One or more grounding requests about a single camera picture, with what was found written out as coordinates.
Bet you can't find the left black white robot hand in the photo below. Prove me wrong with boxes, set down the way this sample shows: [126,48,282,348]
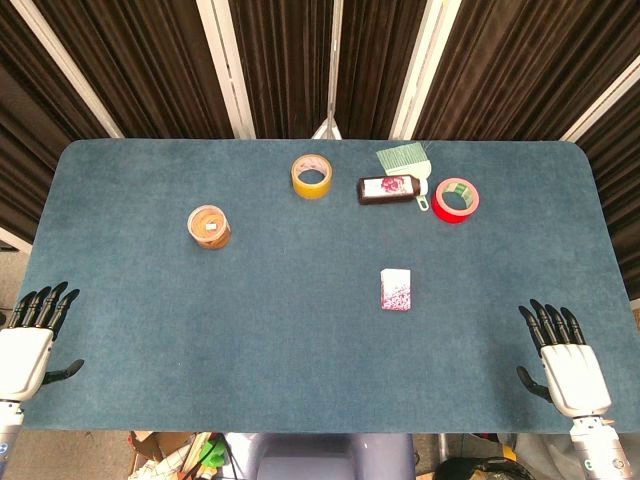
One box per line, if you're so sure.
[0,281,85,401]

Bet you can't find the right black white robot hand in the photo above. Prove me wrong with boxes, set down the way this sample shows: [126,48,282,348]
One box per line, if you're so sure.
[516,298,614,419]

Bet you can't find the floral card deck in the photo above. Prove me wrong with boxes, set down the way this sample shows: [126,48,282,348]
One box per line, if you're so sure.
[379,268,413,313]

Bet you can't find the black bag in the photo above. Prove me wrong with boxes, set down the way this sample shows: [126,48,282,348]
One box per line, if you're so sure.
[433,455,539,480]

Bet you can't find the cardboard box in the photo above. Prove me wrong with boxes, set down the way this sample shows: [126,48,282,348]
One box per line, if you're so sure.
[127,430,196,480]

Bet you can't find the red tape roll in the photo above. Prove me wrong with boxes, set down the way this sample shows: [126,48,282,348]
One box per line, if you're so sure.
[431,177,481,225]

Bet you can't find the dark brown curtain panel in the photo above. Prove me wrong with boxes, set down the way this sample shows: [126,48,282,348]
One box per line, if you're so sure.
[412,0,640,141]
[574,79,640,301]
[29,0,236,140]
[219,0,334,140]
[0,0,109,246]
[339,0,439,140]

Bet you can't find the green plastic object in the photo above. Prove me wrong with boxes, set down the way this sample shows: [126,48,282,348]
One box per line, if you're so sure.
[199,435,227,470]

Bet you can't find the clear jar of rubber bands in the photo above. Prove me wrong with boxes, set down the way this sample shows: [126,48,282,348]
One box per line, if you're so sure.
[187,204,233,250]

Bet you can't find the brown bottle with floral label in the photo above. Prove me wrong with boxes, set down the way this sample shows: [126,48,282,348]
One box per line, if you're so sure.
[356,174,430,206]

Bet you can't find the blue felt table cover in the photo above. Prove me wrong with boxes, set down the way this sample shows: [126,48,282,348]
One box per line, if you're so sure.
[9,138,632,434]

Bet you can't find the blue-grey robot torso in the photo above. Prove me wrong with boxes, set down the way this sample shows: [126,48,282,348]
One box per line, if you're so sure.
[224,432,416,480]

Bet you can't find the green plastic comb brush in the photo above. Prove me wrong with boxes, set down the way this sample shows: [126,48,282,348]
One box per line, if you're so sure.
[375,142,431,212]

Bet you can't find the yellow tape roll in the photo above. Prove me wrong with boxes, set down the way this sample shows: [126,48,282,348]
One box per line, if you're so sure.
[291,153,334,200]

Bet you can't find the thin white frame post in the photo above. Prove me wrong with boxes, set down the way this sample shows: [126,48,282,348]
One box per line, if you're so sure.
[309,0,346,141]

